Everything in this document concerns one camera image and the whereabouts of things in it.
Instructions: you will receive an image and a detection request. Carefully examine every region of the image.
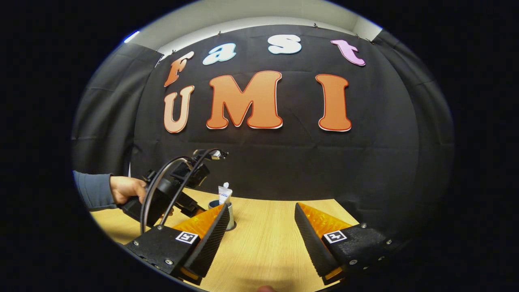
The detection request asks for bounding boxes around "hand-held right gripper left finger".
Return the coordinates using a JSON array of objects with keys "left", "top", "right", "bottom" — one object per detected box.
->
[{"left": 124, "top": 203, "right": 231, "bottom": 284}]

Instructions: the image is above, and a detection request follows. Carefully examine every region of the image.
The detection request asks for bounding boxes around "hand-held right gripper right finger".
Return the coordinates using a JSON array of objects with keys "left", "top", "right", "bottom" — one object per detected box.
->
[{"left": 294, "top": 202, "right": 400, "bottom": 286}]

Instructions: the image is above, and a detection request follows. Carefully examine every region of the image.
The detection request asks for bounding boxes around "blue cup with wooden handle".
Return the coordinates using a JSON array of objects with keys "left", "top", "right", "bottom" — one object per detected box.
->
[{"left": 208, "top": 199, "right": 236, "bottom": 232}]

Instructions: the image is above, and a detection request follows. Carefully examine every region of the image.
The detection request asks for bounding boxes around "wooden desktop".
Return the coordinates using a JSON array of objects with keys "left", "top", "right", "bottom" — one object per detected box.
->
[{"left": 90, "top": 187, "right": 359, "bottom": 292}]

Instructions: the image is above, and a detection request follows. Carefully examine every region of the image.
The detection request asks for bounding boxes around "black backdrop cloth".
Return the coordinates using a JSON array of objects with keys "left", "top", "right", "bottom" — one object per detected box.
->
[{"left": 72, "top": 24, "right": 455, "bottom": 244}]

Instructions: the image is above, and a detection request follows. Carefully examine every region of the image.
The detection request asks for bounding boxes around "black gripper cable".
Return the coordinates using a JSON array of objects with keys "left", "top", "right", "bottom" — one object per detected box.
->
[
  {"left": 160, "top": 148, "right": 221, "bottom": 227},
  {"left": 140, "top": 156, "right": 193, "bottom": 235}
]

